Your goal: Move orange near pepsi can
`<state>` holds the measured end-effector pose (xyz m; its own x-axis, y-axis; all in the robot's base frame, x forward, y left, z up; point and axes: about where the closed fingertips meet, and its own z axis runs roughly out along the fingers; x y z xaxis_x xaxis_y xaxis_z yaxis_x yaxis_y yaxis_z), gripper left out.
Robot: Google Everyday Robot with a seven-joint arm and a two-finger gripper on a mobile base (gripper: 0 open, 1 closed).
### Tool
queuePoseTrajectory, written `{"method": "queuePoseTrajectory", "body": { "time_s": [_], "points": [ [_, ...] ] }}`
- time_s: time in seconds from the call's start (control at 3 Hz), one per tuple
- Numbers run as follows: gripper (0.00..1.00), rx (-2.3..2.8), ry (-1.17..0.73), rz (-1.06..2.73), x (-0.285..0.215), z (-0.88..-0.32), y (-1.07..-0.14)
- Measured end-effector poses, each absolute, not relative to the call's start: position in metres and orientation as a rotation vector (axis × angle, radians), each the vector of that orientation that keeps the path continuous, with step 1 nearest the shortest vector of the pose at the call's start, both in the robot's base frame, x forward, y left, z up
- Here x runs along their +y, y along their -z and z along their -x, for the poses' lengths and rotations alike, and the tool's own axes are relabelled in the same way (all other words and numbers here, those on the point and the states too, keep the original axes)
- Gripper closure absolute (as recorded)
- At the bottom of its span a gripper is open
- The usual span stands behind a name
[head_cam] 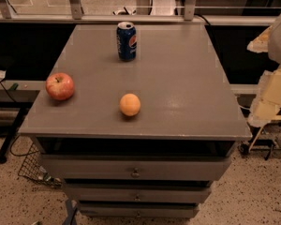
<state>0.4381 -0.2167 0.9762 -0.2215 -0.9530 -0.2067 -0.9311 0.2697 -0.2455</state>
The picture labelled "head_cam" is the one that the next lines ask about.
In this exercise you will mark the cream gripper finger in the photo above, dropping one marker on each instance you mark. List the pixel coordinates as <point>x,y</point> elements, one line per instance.
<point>260,43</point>
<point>267,103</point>

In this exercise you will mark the orange fruit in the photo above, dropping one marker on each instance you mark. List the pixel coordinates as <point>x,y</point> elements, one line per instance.
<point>130,104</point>

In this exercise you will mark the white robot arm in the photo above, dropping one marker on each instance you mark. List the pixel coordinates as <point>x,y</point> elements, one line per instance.
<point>274,43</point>

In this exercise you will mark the blue pepsi can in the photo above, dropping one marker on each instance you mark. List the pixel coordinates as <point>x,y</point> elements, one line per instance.
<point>126,41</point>

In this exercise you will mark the wooden stand with wheels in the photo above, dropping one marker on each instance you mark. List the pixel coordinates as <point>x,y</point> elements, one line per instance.
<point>262,140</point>

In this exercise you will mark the grey drawer cabinet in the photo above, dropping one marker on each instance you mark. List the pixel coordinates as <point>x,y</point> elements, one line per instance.
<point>187,109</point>

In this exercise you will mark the red apple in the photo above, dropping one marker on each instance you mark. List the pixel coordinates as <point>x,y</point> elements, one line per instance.
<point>60,86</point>

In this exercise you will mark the middle grey drawer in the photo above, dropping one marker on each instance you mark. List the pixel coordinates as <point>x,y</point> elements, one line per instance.
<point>137,194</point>

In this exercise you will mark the grey drawer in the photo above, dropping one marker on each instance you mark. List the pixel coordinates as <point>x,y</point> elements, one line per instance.
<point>137,194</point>
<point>138,210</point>
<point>195,169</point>

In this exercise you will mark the top grey drawer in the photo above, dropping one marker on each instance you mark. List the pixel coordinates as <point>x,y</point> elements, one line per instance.
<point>195,169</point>

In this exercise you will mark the bottom grey drawer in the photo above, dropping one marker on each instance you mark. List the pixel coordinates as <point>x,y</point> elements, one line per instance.
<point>138,210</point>

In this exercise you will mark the metal window railing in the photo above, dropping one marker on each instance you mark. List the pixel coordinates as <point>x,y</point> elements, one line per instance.
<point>139,11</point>

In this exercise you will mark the black table leg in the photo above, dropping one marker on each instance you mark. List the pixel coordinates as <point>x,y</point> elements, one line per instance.
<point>11,133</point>

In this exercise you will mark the black wire basket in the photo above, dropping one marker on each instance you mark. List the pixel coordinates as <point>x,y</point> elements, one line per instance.
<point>34,172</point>

